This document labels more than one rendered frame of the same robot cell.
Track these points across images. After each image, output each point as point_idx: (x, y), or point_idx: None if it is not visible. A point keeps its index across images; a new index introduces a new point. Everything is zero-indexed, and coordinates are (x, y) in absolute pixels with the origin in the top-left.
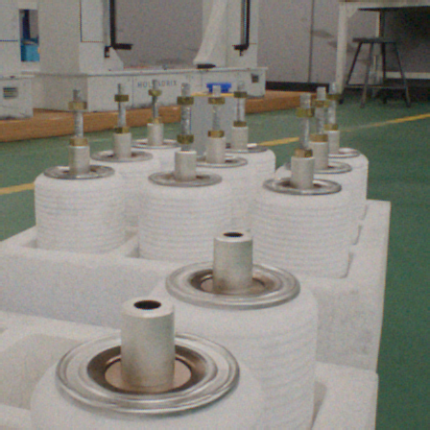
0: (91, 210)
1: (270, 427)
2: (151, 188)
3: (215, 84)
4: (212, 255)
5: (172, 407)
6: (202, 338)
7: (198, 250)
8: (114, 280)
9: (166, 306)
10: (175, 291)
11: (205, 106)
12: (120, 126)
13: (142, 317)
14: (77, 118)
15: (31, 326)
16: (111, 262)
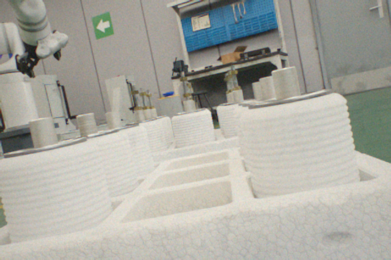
0: (154, 133)
1: None
2: (179, 116)
3: (167, 93)
4: (211, 138)
5: None
6: None
7: (206, 137)
8: (176, 157)
9: None
10: (248, 101)
11: (165, 102)
12: (145, 106)
13: (271, 77)
14: (136, 97)
15: (169, 160)
16: (172, 150)
